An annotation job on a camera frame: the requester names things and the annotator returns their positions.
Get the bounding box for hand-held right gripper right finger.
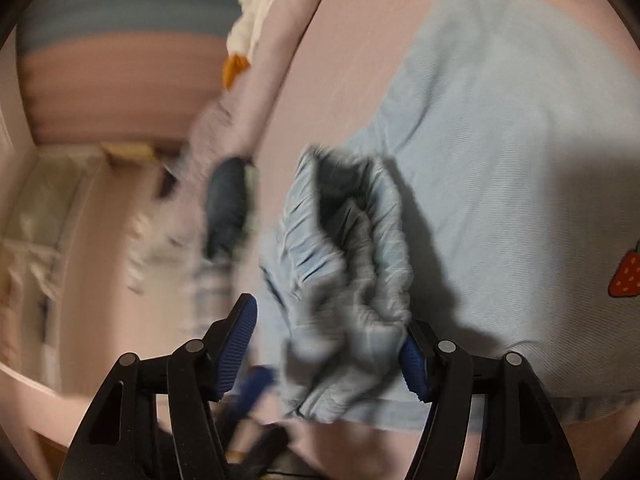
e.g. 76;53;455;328
399;320;581;480

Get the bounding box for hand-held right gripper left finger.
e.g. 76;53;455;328
57;293;259;480

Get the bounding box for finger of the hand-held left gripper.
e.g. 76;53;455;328
220;365;277;441

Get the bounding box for light blue pants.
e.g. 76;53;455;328
257;0;640;433

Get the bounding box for striped cloth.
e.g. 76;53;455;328
180;255;236;341

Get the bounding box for dark blue cloth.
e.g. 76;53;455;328
205;156;251;261

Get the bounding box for small wooden box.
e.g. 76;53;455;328
100;141;157;167

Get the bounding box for pale crumpled cloth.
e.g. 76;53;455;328
0;155;91;361

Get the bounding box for pink blanket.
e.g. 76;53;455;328
187;0;351;171

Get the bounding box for pink bed sheet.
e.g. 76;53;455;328
245;0;640;480

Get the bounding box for white and orange plush toy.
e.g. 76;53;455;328
222;0;291;90

